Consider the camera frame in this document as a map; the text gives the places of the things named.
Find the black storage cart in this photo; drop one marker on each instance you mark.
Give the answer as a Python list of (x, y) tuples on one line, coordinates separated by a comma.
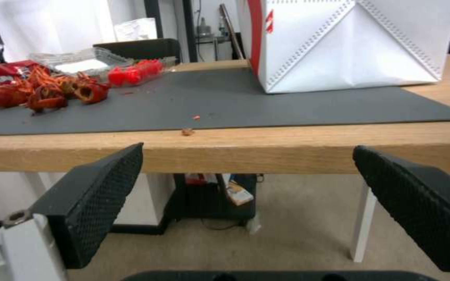
[(205, 202)]

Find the brown crayfish crumb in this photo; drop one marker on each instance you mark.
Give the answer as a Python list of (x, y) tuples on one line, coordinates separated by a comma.
[(188, 132)]

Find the pile of red crayfish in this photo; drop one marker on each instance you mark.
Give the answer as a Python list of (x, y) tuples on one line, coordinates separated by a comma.
[(49, 90)]

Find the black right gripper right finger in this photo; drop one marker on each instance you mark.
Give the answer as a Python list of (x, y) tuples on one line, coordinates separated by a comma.
[(416, 205)]

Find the grey table mat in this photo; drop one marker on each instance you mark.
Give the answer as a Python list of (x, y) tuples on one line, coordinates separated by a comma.
[(248, 102)]

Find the red snack bag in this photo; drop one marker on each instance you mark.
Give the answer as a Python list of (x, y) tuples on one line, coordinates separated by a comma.
[(2, 71)]

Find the clear plastic tray stack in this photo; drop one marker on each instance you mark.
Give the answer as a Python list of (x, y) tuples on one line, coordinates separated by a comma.
[(76, 60)]

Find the white table leg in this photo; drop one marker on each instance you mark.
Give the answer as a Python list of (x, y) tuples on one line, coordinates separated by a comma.
[(363, 216)]

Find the clear disposable takeout box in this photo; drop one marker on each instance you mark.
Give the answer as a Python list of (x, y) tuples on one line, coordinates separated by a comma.
[(135, 73)]

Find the orange and white carton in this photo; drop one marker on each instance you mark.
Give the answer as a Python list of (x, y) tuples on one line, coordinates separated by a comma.
[(238, 193)]

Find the brown wooden stick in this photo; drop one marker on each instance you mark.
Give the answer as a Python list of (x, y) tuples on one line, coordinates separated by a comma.
[(233, 32)]

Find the white paper delivery bag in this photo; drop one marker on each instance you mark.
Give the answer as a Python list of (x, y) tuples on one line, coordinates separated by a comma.
[(350, 44)]

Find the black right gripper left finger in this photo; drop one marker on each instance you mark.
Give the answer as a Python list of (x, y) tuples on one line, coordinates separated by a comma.
[(92, 199)]

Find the black chair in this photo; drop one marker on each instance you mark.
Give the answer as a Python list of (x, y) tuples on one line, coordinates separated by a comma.
[(143, 48)]

